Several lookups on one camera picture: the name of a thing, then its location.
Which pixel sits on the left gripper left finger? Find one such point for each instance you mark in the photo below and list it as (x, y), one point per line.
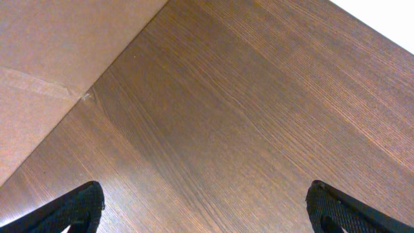
(79, 210)

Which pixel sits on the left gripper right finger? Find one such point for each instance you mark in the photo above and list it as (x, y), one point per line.
(331, 210)

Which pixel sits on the brown cardboard box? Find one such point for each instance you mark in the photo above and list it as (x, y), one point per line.
(51, 53)

